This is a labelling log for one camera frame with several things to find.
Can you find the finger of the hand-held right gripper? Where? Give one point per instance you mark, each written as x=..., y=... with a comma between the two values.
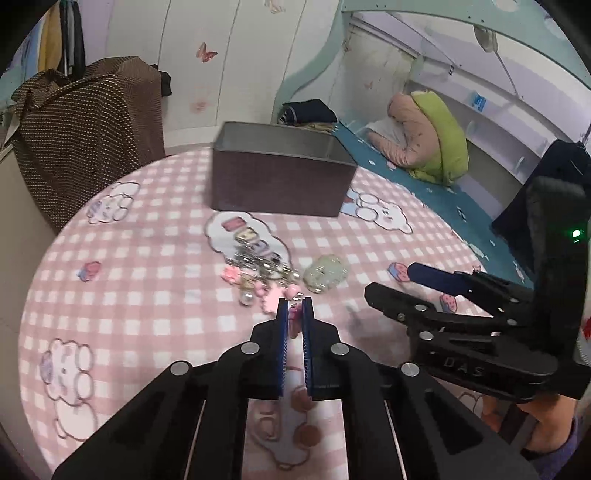
x=434, y=277
x=392, y=300

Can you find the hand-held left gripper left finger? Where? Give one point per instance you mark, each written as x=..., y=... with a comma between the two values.
x=280, y=350

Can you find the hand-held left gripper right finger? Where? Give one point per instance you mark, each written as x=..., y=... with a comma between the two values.
x=308, y=350

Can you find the pink charm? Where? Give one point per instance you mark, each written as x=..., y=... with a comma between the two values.
x=294, y=314

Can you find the pale green glittery charm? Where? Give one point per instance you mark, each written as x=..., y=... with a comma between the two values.
x=325, y=274

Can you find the grey rectangular storage box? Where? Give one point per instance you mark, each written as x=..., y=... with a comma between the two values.
x=277, y=184

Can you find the person's right forearm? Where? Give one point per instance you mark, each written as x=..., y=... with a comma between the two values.
x=565, y=461

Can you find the person's right hand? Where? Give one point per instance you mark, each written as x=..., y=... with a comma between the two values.
x=551, y=420

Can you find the teal printed bed sheet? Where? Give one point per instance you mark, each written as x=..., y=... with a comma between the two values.
x=438, y=207

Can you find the pink and green quilt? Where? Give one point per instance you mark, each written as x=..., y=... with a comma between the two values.
x=434, y=134

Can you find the white pillow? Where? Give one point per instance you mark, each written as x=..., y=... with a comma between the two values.
x=385, y=136

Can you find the small blue box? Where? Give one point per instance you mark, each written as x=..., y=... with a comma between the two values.
x=478, y=101

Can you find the folded tan clothes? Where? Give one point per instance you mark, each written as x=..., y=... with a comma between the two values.
x=318, y=128

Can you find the folded dark clothes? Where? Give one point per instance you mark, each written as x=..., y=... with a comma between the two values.
x=309, y=110

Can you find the grey hanging bag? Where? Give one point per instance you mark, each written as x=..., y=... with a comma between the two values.
x=485, y=38

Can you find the white wardrobe with butterfly stickers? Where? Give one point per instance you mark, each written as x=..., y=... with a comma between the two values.
x=231, y=69

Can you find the brown dotted cloth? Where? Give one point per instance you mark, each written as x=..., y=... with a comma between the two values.
x=83, y=138

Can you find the small black cloth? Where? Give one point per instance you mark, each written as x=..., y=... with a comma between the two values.
x=166, y=83

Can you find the row of hanging clothes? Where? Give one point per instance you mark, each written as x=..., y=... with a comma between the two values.
x=64, y=32

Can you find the pale teal bunk bed frame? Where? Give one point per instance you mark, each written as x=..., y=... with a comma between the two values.
x=304, y=69

